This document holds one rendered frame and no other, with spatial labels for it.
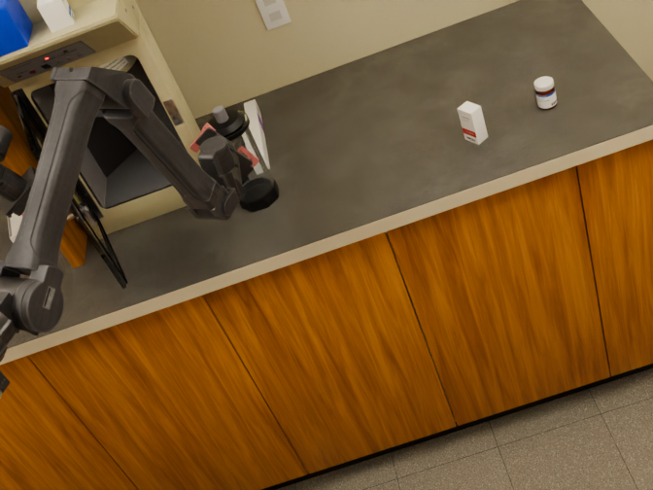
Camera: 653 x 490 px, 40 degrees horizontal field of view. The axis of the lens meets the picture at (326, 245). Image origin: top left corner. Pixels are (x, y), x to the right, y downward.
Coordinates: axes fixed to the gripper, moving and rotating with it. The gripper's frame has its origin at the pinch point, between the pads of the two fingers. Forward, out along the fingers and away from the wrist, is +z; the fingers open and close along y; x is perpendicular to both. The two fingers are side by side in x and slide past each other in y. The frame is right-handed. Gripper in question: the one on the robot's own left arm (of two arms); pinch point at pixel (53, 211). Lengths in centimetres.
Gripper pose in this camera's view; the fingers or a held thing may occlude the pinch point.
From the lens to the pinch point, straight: 199.5
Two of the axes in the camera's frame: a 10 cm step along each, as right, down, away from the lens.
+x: 4.1, 5.1, -7.6
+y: -6.7, 7.3, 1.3
